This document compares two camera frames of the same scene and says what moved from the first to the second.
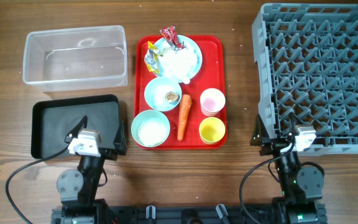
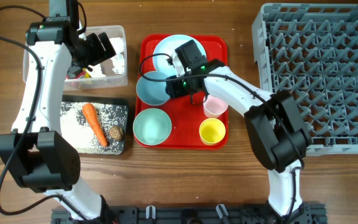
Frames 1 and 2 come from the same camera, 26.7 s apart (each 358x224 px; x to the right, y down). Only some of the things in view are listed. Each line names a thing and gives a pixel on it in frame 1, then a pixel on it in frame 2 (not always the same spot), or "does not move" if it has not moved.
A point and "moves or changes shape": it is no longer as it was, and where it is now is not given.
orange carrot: x=185 y=104 to x=91 y=114
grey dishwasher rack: x=319 y=62 does not move
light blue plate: x=179 y=65 does not move
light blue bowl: x=155 y=91 moves or changes shape
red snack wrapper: x=170 y=32 to x=77 y=76
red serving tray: x=180 y=93 does not move
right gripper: x=273 y=145 to x=175 y=90
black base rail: x=264 y=214 does not move
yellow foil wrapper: x=152 y=58 to x=86 y=74
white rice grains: x=151 y=133 to x=78 y=131
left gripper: x=120 y=146 to x=99 y=53
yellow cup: x=211 y=130 does not move
